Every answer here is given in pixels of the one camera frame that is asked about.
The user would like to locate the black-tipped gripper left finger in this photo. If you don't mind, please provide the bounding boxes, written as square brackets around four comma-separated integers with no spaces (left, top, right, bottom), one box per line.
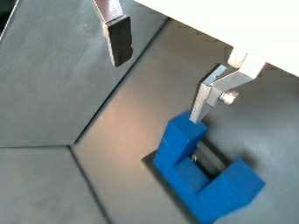
[90,0,133,67]

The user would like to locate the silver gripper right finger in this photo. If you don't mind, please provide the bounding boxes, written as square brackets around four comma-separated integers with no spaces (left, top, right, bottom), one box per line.
[189,48,265,123]

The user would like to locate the blue U-shaped block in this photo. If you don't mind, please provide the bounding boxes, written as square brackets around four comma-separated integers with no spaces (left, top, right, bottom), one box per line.
[153,112,265,224]

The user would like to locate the black angled fixture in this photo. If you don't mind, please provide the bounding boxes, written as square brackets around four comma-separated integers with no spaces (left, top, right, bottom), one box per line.
[141,137,229,182]

